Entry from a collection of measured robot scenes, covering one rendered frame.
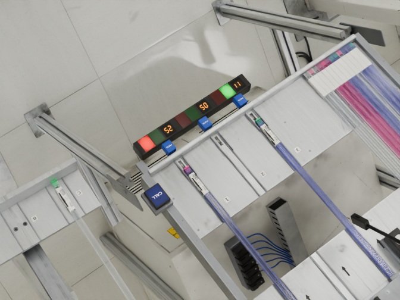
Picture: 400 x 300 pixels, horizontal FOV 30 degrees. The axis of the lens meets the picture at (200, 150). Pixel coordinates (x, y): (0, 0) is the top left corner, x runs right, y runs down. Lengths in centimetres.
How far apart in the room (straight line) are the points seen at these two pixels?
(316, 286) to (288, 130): 39
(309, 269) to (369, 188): 67
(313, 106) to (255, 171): 24
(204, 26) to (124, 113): 41
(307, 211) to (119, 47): 80
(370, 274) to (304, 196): 49
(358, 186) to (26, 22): 112
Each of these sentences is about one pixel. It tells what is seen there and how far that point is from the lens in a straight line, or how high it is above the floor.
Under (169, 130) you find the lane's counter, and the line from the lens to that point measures 182.
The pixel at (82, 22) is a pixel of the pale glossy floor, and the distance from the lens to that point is 239.
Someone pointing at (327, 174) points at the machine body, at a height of 62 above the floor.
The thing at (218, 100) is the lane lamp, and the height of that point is 66.
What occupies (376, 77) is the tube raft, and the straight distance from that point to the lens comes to 197.
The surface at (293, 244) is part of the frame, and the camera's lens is 216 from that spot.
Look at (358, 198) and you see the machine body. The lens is 232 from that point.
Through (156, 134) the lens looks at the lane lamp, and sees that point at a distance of 182.
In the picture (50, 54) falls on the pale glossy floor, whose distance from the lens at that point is 237.
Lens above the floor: 221
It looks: 55 degrees down
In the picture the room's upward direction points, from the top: 119 degrees clockwise
